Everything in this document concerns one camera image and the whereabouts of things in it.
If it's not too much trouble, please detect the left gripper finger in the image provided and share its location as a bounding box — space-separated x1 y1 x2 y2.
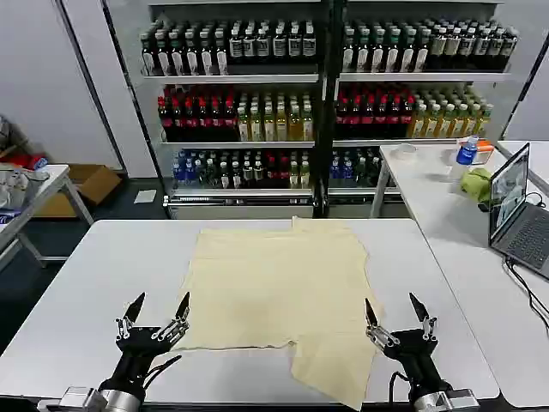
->
114 292 147 342
152 291 191 344

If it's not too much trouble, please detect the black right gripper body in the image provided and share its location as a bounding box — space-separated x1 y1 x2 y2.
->
383 328 454 398

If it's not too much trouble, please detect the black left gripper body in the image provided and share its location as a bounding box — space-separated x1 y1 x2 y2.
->
99 325 184 394

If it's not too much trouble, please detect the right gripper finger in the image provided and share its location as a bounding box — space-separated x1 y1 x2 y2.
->
408 292 439 343
364 298 400 348

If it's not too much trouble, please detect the cream yellow shirt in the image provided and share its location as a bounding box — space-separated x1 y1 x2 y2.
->
171 215 381 411

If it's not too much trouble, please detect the white table with laptop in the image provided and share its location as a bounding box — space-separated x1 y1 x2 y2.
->
369 143 549 409

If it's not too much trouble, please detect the grey open laptop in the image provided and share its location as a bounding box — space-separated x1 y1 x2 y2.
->
488 142 549 280

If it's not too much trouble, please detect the brown cardboard box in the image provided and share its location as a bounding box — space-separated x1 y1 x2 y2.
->
33 163 123 219

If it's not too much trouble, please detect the green crumpled cloth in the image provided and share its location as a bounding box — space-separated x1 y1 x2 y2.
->
460 167 492 203

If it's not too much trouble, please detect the white table with clothes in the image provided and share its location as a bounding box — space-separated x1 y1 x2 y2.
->
0 165 94 270

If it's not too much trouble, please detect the clear bottle blue label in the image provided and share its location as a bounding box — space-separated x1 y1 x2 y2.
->
449 135 480 184

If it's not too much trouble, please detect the grey pile of clothes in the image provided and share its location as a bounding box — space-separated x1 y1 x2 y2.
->
0 167 51 211

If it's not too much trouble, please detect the red cloth item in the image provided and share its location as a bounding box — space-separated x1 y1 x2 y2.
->
0 152 48 172

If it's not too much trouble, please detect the white shelf with bottles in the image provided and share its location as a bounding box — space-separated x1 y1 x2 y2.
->
139 0 329 220
332 0 520 215

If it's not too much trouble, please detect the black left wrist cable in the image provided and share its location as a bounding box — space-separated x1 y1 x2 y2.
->
141 354 184 390

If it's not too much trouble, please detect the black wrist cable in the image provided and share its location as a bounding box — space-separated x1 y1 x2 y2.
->
388 371 412 405
141 354 184 390

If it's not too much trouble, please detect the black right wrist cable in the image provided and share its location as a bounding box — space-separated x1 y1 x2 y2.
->
388 371 412 405

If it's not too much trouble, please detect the black laptop cable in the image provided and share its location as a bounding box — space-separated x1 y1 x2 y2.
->
504 256 549 336

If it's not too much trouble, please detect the black upright post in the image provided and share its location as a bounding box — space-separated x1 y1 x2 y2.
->
311 0 342 219

